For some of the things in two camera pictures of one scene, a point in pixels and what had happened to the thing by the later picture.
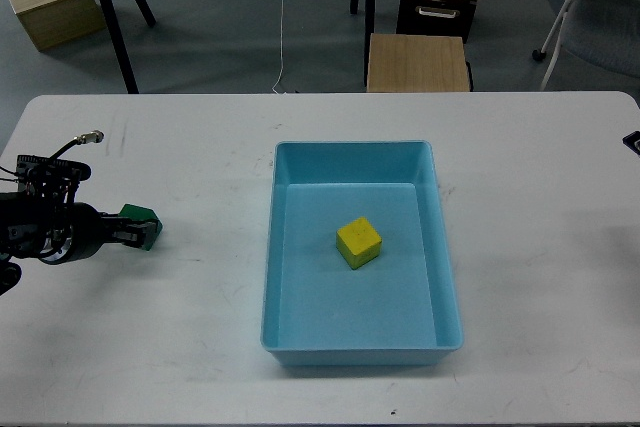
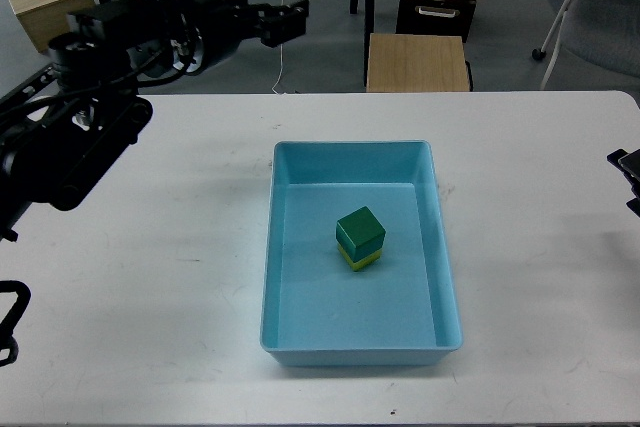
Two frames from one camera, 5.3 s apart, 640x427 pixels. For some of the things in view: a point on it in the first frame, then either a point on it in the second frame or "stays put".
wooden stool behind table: (417, 63) stays put
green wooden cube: (152, 231) -> (361, 233)
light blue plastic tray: (399, 308) stays put
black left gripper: (34, 226) -> (189, 32)
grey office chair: (600, 15) stays put
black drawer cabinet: (434, 17) stays put
